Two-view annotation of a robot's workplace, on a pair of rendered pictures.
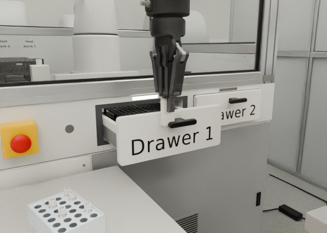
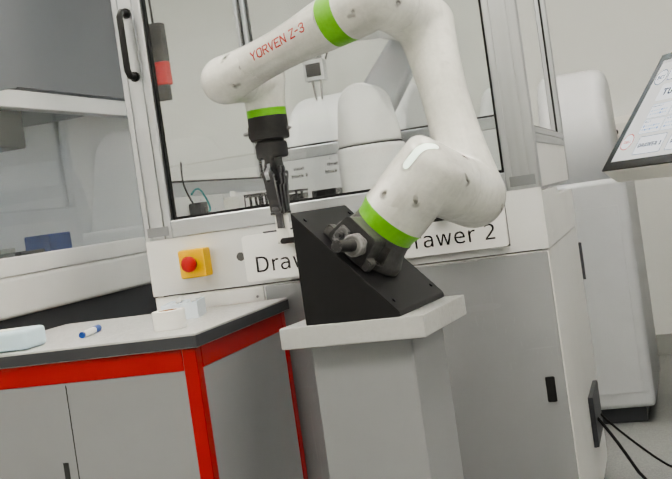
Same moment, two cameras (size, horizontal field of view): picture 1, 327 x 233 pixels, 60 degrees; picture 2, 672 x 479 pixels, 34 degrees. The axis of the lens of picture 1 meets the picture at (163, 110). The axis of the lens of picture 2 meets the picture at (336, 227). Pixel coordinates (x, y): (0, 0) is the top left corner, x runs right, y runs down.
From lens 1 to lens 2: 224 cm
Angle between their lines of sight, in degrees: 47
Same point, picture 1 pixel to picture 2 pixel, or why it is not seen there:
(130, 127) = (253, 245)
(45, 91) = (217, 220)
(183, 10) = (267, 136)
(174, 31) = (264, 154)
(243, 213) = (518, 408)
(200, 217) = not seen: hidden behind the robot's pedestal
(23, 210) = not seen: hidden behind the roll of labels
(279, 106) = not seen: outside the picture
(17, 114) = (196, 241)
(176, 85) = (272, 201)
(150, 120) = (272, 238)
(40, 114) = (214, 242)
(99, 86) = (264, 212)
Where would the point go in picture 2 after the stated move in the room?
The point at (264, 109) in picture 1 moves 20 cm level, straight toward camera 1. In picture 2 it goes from (527, 230) to (453, 243)
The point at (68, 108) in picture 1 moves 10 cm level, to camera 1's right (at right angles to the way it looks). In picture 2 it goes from (238, 235) to (263, 232)
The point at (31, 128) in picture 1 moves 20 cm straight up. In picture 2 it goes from (199, 252) to (187, 173)
